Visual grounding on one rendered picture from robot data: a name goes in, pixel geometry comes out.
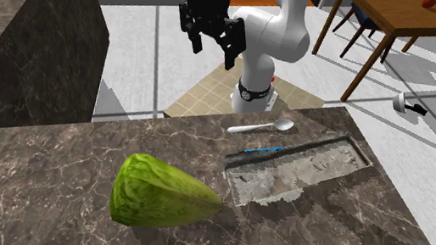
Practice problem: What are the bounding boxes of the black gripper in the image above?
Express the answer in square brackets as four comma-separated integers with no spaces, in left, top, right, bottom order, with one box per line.
[170,0,254,74]

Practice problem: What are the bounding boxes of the tan tiled robot stand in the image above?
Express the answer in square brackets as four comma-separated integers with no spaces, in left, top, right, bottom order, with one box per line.
[161,48,331,136]

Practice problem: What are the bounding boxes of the white spoon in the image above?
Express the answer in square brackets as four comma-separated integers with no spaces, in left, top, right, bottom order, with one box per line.
[226,112,296,142]

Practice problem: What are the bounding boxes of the blue pen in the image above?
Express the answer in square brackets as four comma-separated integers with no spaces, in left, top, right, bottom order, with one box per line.
[242,141,286,158]

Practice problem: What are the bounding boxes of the blue chair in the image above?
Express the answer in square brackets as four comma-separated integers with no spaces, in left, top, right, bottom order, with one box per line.
[328,0,400,66]

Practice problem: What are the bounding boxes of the grey recessed sink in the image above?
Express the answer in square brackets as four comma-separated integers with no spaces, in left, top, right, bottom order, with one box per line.
[218,119,377,223]

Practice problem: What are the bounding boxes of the green lettuce head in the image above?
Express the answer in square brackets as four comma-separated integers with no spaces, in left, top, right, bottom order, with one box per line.
[105,149,230,238]

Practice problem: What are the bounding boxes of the white and black small object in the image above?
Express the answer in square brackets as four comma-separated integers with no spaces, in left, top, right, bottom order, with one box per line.
[390,90,431,118]

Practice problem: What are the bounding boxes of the brown wooden table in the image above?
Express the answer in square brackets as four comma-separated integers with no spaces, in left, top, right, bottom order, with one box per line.
[305,0,436,115]

